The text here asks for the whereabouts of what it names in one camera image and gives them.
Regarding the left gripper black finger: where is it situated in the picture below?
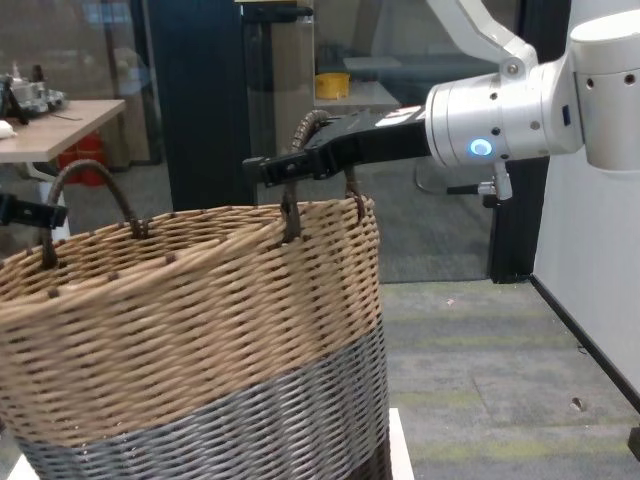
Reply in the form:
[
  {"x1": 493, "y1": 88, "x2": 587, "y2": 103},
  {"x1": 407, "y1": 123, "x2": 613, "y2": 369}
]
[{"x1": 0, "y1": 193, "x2": 69, "y2": 230}]

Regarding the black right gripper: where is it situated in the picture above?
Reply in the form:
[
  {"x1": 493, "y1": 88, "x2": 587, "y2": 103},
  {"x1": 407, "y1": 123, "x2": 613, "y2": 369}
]
[{"x1": 242, "y1": 105, "x2": 431, "y2": 190}]

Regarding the tan grey black woven basket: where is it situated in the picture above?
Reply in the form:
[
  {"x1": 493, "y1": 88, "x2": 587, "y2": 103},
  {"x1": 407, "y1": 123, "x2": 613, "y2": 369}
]
[{"x1": 0, "y1": 109, "x2": 394, "y2": 480}]

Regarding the yellow round container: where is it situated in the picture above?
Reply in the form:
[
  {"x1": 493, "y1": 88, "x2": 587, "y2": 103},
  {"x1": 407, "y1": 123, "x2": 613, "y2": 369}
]
[{"x1": 314, "y1": 72, "x2": 351, "y2": 100}]

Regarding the light wood desk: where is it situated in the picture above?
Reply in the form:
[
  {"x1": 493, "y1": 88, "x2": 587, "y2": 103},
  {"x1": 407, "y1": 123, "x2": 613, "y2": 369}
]
[{"x1": 0, "y1": 98, "x2": 126, "y2": 164}]

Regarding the dark tall column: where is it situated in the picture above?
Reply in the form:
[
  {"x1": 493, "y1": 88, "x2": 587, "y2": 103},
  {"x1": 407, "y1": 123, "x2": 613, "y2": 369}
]
[{"x1": 144, "y1": 0, "x2": 251, "y2": 211}]

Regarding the grey desktop equipment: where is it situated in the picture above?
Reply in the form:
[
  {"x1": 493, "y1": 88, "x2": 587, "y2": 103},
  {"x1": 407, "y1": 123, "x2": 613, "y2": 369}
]
[{"x1": 0, "y1": 63, "x2": 69, "y2": 119}]

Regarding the black partition post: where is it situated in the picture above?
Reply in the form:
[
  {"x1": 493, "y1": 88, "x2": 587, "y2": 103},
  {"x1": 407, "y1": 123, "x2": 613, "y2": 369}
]
[{"x1": 487, "y1": 157, "x2": 551, "y2": 284}]

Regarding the white square pedestal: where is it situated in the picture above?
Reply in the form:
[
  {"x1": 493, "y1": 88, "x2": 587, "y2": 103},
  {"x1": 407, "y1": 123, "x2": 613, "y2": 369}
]
[{"x1": 0, "y1": 407, "x2": 416, "y2": 480}]

